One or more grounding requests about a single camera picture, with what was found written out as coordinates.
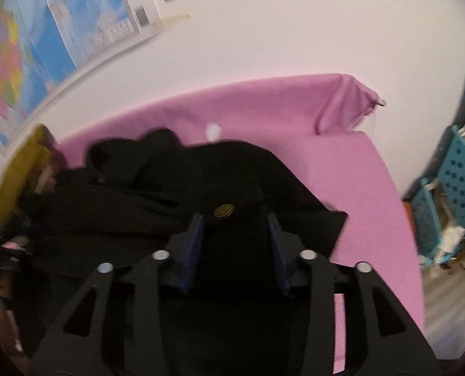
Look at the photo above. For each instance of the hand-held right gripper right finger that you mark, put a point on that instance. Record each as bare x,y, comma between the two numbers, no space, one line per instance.
277,250

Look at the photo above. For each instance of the teal plastic basket rack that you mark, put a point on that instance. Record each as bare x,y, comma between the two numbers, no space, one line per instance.
463,172

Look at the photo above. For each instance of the mustard garment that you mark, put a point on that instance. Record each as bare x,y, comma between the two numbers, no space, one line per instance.
16,180

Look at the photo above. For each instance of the black garment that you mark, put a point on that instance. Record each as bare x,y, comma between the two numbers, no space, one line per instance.
158,188

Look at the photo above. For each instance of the colourful wall map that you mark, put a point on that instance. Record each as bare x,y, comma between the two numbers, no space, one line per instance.
40,47

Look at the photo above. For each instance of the pink printed blanket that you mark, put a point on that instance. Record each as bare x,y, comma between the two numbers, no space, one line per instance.
354,172

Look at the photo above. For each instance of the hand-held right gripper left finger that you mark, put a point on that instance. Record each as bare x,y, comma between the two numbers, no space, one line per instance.
193,243

